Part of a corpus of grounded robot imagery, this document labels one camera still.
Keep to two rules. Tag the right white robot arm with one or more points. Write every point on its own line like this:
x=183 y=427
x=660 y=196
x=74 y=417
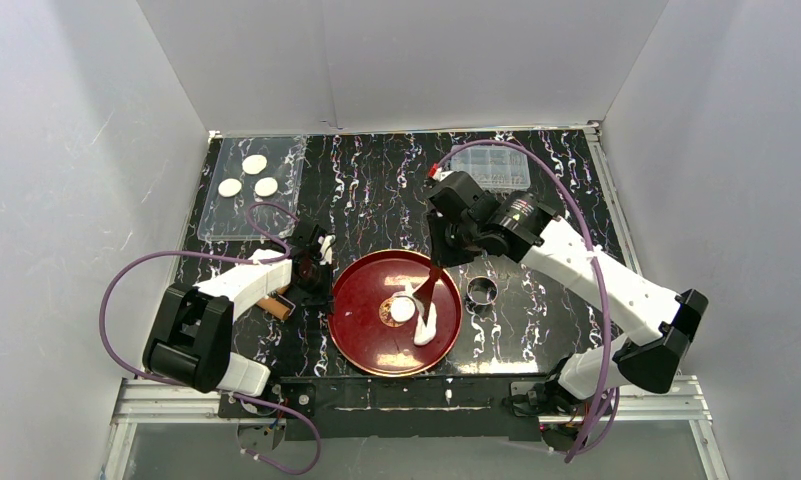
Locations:
x=658 y=325

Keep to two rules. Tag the wooden rolling pin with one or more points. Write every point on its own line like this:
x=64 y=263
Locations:
x=277 y=304

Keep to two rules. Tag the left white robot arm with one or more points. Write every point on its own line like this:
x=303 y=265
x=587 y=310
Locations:
x=190 y=339

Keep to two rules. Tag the white dough disc right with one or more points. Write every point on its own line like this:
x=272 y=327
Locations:
x=266 y=187

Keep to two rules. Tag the clear plastic tray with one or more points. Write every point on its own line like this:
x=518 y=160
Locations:
x=244 y=216

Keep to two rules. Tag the metal ring cutter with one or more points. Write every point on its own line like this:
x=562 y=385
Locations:
x=481 y=291

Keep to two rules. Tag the white dough disc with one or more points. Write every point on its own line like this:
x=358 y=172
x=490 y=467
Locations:
x=266 y=187
x=254 y=164
x=229 y=187

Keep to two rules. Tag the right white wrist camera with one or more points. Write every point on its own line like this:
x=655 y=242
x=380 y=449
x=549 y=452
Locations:
x=438 y=173

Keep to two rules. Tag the white dough disc left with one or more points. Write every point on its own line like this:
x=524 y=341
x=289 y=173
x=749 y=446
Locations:
x=229 y=187

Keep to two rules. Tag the white dough disc top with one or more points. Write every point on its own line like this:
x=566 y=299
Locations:
x=254 y=164

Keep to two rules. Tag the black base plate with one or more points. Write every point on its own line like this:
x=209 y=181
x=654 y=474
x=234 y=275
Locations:
x=425 y=406

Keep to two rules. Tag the cut round dough wrapper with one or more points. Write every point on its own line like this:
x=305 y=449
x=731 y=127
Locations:
x=402 y=309

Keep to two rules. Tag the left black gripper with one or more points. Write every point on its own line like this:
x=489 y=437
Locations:
x=313 y=270

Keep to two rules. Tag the round red tray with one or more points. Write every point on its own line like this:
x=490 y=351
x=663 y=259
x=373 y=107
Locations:
x=379 y=326

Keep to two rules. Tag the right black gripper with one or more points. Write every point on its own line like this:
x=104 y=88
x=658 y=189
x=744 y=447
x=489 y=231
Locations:
x=444 y=250

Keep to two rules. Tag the aluminium frame rail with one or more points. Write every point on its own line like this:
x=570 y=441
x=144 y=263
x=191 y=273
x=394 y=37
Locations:
x=148 y=402

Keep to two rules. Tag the white dough piece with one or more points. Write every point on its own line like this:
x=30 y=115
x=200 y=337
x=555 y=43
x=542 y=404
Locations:
x=419 y=341

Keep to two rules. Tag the scraper knife orange handle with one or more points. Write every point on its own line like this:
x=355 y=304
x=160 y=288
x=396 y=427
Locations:
x=426 y=291

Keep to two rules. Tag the clear compartment storage box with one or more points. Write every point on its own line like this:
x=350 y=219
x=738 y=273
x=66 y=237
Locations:
x=494 y=168

